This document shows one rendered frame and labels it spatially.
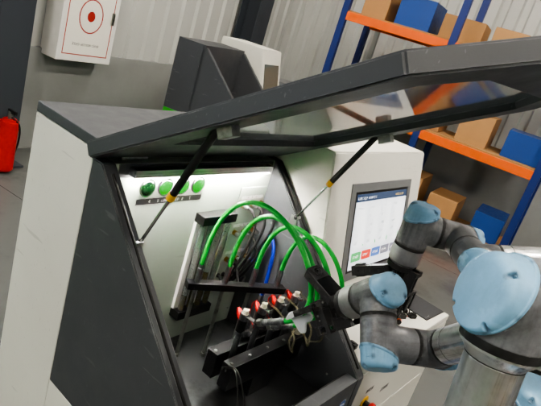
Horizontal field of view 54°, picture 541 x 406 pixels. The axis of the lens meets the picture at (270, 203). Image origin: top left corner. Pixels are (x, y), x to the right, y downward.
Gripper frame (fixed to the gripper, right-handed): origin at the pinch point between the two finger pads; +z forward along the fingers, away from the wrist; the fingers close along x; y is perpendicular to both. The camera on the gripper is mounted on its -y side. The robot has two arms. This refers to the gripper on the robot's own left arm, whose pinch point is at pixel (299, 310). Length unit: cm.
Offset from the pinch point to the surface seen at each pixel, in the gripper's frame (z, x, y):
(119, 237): 2.2, -38.4, -29.7
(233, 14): 397, 329, -391
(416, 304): 46, 86, 14
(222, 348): 27.7, -10.9, 2.5
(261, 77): 292, 249, -233
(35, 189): 30, -47, -54
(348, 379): 21.5, 22.0, 24.3
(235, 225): 32.6, 9.4, -32.3
